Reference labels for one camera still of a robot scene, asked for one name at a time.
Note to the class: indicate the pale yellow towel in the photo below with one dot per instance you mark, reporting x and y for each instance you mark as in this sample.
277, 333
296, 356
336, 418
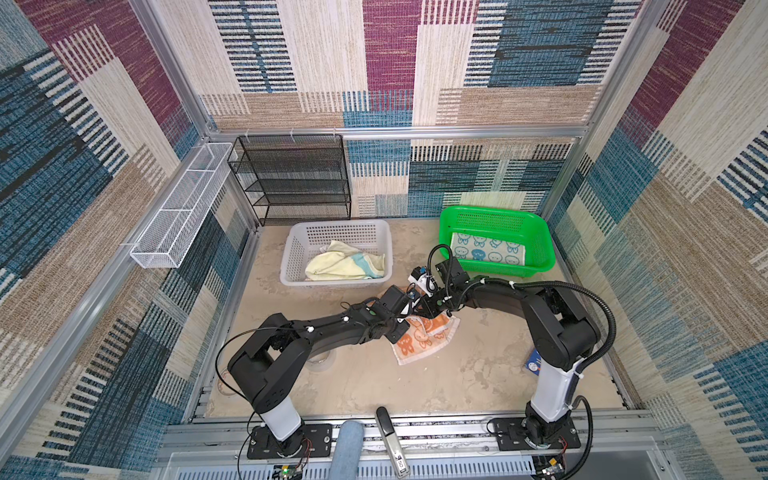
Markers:
342, 262

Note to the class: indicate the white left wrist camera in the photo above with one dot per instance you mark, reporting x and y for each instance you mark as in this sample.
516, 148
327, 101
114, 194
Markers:
414, 294

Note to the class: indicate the green plastic basket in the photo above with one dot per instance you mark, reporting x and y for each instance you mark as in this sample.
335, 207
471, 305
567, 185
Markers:
520, 227

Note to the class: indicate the clear tape roll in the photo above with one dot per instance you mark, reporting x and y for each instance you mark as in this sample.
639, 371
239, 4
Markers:
226, 390
321, 362

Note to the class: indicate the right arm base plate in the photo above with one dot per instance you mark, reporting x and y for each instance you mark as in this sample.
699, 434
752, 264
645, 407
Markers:
511, 435

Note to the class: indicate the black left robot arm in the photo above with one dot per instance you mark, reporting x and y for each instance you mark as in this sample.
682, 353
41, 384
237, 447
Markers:
267, 365

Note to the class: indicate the white plastic laundry basket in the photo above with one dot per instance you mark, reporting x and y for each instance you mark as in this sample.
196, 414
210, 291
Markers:
306, 240

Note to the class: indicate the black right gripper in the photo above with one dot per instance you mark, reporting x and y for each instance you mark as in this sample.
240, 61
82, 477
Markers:
427, 308

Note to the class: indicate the blue bunny pattern towel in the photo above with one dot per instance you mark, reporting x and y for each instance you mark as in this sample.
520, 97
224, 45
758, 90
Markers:
470, 247

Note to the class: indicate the orange pattern towel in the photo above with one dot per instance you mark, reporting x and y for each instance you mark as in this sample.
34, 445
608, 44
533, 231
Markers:
425, 337

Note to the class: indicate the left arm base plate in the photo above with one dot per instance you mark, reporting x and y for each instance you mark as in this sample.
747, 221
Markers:
313, 440

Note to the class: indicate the black wire shelf rack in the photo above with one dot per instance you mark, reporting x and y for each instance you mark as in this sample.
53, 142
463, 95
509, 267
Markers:
293, 178

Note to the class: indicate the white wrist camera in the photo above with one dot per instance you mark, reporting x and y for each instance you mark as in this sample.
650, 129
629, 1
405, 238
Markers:
423, 280
414, 294

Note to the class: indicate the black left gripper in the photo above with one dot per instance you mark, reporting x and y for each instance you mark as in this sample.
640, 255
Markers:
401, 330

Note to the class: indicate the white wire mesh wall basket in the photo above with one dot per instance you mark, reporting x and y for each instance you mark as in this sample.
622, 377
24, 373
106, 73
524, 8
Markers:
167, 239

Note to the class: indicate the grey blue foam cylinder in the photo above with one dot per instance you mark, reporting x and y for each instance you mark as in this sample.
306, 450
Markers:
347, 451

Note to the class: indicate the blue printed booklet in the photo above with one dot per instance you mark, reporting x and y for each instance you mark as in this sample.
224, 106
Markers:
533, 362

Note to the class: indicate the black silver handheld tool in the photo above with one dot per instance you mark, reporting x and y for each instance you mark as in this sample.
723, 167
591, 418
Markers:
392, 443

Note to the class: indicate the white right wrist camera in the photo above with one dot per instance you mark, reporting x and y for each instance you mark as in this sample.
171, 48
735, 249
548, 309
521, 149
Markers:
423, 280

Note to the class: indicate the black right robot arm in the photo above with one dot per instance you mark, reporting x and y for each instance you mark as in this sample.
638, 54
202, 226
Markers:
562, 332

